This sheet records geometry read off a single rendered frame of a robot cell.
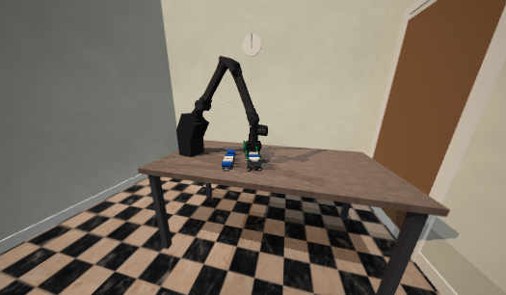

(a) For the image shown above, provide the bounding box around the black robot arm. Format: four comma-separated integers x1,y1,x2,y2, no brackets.
188,56,268,141

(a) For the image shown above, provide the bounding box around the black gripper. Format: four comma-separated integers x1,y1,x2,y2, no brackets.
245,134,262,155

